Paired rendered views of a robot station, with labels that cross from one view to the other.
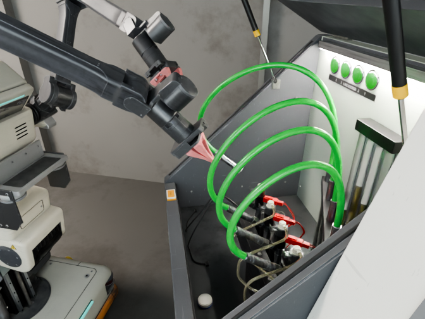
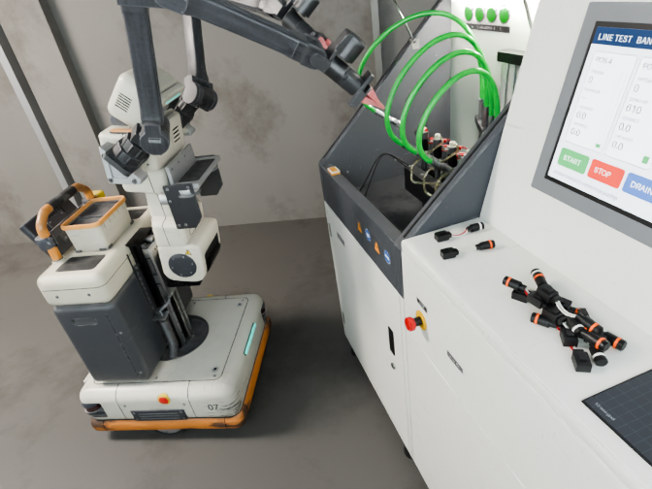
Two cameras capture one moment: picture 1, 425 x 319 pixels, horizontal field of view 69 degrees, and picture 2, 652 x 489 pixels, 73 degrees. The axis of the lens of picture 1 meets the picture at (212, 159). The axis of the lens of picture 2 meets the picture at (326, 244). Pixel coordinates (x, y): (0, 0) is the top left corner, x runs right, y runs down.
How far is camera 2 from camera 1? 0.65 m
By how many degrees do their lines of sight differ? 4
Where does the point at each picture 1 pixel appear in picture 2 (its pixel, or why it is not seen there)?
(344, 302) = (511, 153)
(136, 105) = (320, 60)
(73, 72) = (271, 38)
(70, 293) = (229, 320)
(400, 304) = (543, 124)
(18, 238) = (190, 243)
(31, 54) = (241, 26)
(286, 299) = (471, 171)
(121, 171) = (223, 216)
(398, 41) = not seen: outside the picture
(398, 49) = not seen: outside the picture
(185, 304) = (385, 222)
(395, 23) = not seen: outside the picture
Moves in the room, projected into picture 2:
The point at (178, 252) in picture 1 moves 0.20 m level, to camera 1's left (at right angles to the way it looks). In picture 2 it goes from (362, 201) to (298, 212)
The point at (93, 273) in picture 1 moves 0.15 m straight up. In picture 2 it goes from (245, 301) to (238, 276)
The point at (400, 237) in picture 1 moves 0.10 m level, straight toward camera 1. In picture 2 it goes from (537, 85) to (529, 99)
